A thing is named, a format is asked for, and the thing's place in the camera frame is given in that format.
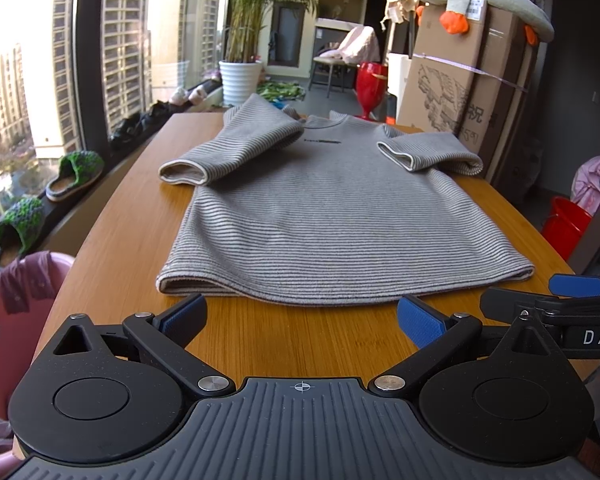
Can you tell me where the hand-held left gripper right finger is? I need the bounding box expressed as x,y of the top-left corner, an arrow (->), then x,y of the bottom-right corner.
368,294 -> 557,401

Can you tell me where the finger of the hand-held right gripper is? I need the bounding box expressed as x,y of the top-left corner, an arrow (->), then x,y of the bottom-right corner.
480,287 -> 563,322
549,274 -> 600,307

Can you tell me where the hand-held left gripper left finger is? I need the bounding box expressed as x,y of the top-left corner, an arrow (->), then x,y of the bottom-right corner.
54,293 -> 237,401

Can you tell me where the grey striped sweater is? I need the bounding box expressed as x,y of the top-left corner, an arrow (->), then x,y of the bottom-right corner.
156,92 -> 535,307

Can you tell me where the red bucket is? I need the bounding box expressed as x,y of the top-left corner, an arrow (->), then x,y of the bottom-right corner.
540,196 -> 594,261

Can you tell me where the pink fabric bag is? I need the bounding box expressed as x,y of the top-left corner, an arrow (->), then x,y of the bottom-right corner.
569,150 -> 600,216

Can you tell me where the mauve cloth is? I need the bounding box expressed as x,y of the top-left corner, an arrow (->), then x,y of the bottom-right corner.
0,252 -> 57,314

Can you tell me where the pink plastic chair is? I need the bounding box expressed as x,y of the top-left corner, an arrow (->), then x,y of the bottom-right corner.
0,251 -> 76,422

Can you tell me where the green knitted slipper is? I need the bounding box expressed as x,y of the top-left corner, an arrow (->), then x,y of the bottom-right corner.
45,150 -> 105,203
0,196 -> 46,267

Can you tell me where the black shoe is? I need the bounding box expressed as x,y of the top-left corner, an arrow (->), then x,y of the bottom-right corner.
109,112 -> 144,144
142,101 -> 174,126

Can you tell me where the large printed cardboard box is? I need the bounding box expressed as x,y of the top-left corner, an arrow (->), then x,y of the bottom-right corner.
396,2 -> 542,187

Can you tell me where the white ribbed plant pot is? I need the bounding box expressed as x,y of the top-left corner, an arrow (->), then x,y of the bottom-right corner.
218,60 -> 264,108

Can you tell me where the pile of green vegetables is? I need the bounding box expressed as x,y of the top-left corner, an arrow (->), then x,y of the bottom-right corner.
256,81 -> 307,102

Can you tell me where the white tall box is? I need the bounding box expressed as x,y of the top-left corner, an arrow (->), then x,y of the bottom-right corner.
386,52 -> 412,96

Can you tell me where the dark glass door cabinet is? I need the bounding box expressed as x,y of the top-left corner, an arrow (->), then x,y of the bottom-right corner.
267,2 -> 306,69

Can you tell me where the tall palm plant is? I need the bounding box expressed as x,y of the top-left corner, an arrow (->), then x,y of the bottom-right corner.
219,0 -> 322,64

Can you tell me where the cream crumpled cloth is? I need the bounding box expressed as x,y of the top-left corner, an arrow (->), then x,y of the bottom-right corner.
380,0 -> 416,25

